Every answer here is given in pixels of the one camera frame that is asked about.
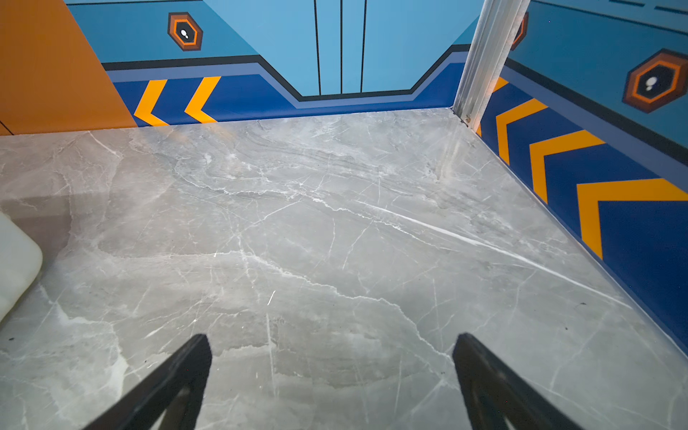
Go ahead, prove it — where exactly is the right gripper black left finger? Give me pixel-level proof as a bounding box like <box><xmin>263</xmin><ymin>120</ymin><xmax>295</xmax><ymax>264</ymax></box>
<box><xmin>86</xmin><ymin>334</ymin><xmax>212</xmax><ymax>429</ymax></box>

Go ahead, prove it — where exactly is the white plastic bin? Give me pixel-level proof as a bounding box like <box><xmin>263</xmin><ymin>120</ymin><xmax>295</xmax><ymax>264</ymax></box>
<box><xmin>0</xmin><ymin>213</ymin><xmax>43</xmax><ymax>321</ymax></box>

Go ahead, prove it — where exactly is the right aluminium corner post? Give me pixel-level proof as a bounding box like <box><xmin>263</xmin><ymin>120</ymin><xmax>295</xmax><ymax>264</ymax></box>
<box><xmin>453</xmin><ymin>0</ymin><xmax>530</xmax><ymax>132</ymax></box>

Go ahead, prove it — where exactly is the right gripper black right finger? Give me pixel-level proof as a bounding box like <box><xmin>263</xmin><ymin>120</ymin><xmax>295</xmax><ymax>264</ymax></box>
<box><xmin>453</xmin><ymin>333</ymin><xmax>580</xmax><ymax>429</ymax></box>

